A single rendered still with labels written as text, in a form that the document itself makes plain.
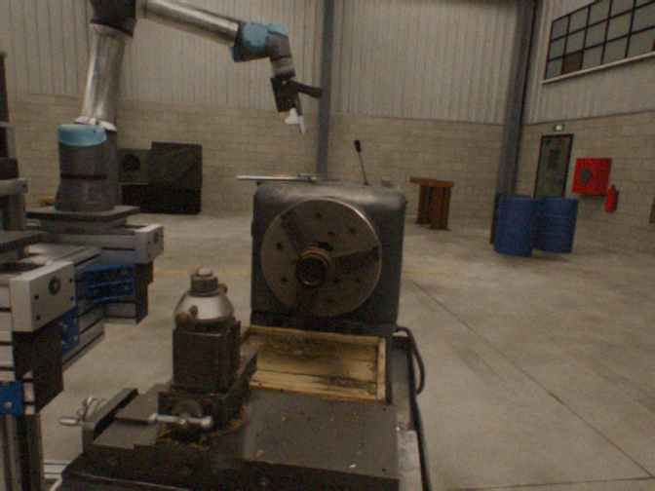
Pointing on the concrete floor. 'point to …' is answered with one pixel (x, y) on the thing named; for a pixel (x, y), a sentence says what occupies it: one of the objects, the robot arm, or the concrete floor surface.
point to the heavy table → (434, 203)
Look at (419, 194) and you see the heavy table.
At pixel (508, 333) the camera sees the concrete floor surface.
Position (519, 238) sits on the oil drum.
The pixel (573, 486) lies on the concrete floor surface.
